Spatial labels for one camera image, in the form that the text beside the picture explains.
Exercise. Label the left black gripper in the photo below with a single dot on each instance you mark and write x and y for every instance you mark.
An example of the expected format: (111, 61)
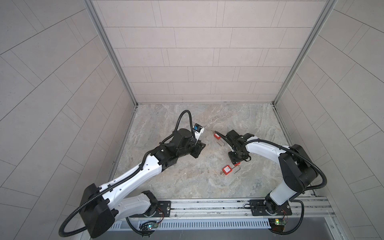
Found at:
(197, 150)

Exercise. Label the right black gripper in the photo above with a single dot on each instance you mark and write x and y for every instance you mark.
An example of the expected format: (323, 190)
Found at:
(233, 160)

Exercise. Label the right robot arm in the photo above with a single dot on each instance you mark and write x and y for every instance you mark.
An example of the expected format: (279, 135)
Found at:
(299, 173)

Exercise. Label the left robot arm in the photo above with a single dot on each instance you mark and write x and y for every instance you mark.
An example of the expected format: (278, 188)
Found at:
(102, 206)

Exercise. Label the right green circuit board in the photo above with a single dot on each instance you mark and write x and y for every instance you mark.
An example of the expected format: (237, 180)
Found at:
(277, 225)

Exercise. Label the green circuit board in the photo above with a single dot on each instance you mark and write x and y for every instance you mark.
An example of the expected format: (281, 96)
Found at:
(277, 225)
(149, 226)

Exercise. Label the left green circuit board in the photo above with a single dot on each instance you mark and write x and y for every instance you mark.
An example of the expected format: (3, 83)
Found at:
(149, 226)

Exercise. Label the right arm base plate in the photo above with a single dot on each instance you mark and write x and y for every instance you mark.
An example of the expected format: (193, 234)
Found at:
(259, 208)

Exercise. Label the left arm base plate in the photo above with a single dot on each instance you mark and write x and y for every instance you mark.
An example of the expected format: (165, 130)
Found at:
(162, 209)

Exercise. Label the white slotted cable duct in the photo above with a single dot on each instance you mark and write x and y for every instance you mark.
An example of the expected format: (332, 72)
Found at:
(213, 224)

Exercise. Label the aluminium mounting rail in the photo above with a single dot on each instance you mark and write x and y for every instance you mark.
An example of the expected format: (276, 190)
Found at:
(182, 209)

